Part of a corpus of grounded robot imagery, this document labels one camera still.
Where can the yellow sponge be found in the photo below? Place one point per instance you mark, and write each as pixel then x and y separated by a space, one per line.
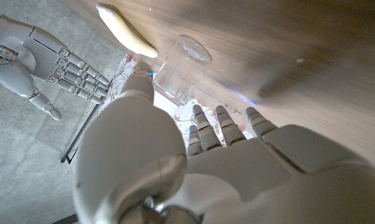
pixel 125 32

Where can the black stand pole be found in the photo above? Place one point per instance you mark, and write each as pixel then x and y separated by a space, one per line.
pixel 80 133

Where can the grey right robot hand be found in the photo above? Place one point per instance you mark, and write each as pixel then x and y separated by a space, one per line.
pixel 44 62

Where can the clear medicine bottle white cap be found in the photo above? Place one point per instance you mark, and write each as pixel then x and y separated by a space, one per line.
pixel 182 71

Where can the floral rose backdrop cloth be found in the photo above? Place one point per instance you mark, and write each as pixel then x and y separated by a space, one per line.
pixel 200 121

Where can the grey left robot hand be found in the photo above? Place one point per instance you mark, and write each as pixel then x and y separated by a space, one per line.
pixel 237 180

